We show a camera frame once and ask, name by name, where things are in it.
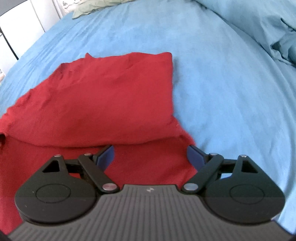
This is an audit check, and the red cloth garment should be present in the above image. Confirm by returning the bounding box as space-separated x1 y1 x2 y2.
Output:
1 52 196 233

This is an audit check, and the blue bed sheet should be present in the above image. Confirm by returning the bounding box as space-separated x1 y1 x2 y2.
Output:
1 1 295 232

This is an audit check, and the blue duvet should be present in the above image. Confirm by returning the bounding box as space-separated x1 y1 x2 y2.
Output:
198 1 295 65

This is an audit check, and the white wardrobe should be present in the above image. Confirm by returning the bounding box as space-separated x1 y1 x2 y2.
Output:
1 0 64 72

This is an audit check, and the sage green pillow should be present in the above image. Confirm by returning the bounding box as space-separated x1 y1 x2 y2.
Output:
72 0 132 19

